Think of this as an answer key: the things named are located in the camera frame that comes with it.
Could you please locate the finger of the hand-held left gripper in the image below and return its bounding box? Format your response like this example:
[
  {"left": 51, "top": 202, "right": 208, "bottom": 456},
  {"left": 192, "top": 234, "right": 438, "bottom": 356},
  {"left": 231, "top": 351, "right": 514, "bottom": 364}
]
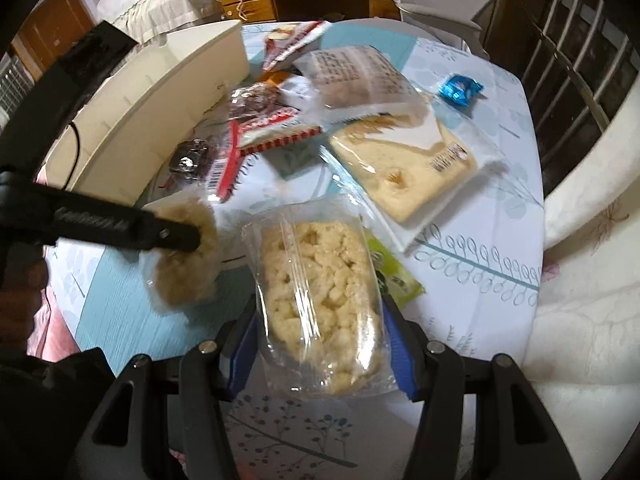
[{"left": 0, "top": 170, "right": 202, "bottom": 256}]

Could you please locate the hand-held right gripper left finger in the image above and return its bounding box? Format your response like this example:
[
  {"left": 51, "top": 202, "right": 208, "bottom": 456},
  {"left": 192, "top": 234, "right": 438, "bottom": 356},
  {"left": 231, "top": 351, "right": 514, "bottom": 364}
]
[{"left": 65, "top": 297, "right": 261, "bottom": 480}]

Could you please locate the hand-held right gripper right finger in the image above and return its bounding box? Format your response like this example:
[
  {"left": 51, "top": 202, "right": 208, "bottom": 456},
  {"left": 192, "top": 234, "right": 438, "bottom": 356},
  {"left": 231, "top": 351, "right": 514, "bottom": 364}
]
[{"left": 381, "top": 297, "right": 581, "bottom": 480}]

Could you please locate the green snack packet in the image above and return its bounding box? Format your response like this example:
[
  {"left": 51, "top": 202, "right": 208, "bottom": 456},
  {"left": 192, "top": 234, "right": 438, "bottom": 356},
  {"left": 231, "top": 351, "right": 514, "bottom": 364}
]
[{"left": 364, "top": 229, "right": 427, "bottom": 307}]

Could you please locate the white storage box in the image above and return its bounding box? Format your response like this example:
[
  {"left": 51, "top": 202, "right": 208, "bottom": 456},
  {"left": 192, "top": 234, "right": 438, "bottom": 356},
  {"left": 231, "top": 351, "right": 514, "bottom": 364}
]
[{"left": 44, "top": 19, "right": 252, "bottom": 207}]

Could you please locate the clear rice cracker packet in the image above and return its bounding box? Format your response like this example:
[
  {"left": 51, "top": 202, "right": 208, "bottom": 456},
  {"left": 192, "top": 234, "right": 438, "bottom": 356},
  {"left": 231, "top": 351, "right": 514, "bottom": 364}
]
[{"left": 241, "top": 196, "right": 392, "bottom": 402}]

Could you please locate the round rice cake packet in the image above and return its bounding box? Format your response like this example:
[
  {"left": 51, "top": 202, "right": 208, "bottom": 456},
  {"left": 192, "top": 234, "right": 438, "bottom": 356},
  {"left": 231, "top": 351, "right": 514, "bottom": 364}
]
[{"left": 141, "top": 195, "right": 222, "bottom": 309}]

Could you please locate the red packet with barcode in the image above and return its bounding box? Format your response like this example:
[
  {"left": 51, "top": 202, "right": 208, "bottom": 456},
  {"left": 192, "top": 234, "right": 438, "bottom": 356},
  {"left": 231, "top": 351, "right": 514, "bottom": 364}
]
[{"left": 206, "top": 119, "right": 247, "bottom": 204}]

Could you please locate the brown snowflake snack packet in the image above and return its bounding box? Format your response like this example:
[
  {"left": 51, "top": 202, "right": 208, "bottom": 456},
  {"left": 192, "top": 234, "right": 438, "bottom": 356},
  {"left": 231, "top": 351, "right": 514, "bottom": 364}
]
[{"left": 230, "top": 82, "right": 282, "bottom": 122}]

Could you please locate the red white striped snack packet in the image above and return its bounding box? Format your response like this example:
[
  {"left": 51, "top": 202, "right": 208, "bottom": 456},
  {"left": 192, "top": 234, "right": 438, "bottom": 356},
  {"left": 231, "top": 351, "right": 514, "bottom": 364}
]
[
  {"left": 261, "top": 20, "right": 334, "bottom": 72},
  {"left": 234, "top": 106, "right": 324, "bottom": 157}
]

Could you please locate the large yellow cake packet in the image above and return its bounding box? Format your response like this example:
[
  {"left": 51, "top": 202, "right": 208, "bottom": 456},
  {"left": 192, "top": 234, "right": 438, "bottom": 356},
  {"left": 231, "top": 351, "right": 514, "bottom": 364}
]
[{"left": 319, "top": 104, "right": 507, "bottom": 257}]

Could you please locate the blue candy wrapper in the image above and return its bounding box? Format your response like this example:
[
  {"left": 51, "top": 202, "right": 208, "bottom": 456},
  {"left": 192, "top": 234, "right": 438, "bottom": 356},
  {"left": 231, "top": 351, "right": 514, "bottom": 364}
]
[{"left": 436, "top": 72, "right": 487, "bottom": 109}]

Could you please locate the person's left hand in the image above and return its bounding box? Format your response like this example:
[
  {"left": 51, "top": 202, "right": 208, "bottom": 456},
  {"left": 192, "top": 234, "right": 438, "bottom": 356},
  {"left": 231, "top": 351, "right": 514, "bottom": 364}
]
[{"left": 0, "top": 260, "right": 49, "bottom": 356}]

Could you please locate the brown wooden door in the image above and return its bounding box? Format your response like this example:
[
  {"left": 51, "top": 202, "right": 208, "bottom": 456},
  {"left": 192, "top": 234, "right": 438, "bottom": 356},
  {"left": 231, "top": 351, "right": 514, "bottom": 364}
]
[{"left": 11, "top": 0, "right": 97, "bottom": 69}]

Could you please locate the dark shiny candy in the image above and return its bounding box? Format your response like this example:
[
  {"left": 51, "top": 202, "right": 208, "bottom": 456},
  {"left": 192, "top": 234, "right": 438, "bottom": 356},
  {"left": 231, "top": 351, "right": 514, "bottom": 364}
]
[{"left": 169, "top": 136, "right": 222, "bottom": 177}]

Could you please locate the pink blanket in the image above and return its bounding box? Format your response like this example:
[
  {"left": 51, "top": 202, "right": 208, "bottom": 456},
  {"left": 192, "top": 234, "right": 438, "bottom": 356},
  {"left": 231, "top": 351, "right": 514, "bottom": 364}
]
[{"left": 24, "top": 247, "right": 78, "bottom": 363}]

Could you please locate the blue white printed tablecloth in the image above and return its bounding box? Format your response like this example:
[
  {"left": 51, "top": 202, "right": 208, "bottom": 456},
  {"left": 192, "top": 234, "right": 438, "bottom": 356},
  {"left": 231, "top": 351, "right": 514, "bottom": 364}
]
[{"left": 42, "top": 17, "right": 546, "bottom": 480}]

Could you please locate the white curtain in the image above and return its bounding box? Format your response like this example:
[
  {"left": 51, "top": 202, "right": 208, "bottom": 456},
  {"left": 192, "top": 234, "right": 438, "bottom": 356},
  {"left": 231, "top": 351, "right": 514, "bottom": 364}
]
[{"left": 522, "top": 92, "right": 640, "bottom": 480}]

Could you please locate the orange snack packet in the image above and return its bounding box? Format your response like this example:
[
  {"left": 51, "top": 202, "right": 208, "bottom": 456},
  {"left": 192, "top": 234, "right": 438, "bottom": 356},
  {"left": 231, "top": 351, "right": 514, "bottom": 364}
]
[{"left": 259, "top": 70, "right": 302, "bottom": 97}]

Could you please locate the clear white printed bread packet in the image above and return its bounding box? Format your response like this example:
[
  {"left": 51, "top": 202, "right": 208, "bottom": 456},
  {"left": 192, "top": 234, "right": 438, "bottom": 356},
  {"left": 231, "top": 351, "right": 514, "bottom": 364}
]
[{"left": 294, "top": 45, "right": 432, "bottom": 127}]

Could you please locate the metal window grille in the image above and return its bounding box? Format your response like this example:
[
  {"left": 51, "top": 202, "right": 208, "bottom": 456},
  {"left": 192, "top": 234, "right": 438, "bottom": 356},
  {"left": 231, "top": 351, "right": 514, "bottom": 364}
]
[{"left": 520, "top": 0, "right": 640, "bottom": 163}]

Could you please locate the black cable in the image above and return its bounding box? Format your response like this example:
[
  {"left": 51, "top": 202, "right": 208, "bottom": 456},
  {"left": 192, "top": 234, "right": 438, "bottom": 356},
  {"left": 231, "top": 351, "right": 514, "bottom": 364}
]
[{"left": 64, "top": 119, "right": 84, "bottom": 182}]

